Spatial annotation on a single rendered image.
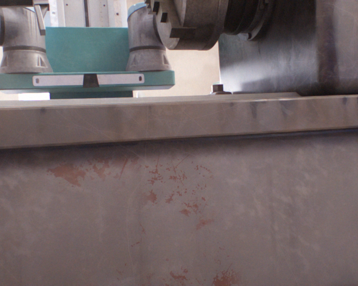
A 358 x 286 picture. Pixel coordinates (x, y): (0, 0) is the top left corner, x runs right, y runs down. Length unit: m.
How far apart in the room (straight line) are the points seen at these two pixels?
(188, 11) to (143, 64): 0.88
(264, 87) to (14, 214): 0.59
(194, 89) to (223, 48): 7.20
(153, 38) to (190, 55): 6.74
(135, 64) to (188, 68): 6.69
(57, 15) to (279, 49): 1.23
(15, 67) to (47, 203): 1.13
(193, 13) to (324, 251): 0.49
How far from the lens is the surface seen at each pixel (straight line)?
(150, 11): 1.07
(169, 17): 0.89
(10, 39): 1.78
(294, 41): 0.88
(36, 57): 1.76
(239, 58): 1.11
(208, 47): 0.95
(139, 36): 1.77
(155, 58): 1.74
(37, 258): 0.66
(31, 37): 1.77
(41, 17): 1.27
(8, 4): 1.33
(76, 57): 1.89
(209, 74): 8.55
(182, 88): 8.33
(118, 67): 1.88
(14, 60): 1.75
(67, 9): 2.02
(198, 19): 0.88
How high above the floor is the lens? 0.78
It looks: 1 degrees down
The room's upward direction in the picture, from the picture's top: 3 degrees counter-clockwise
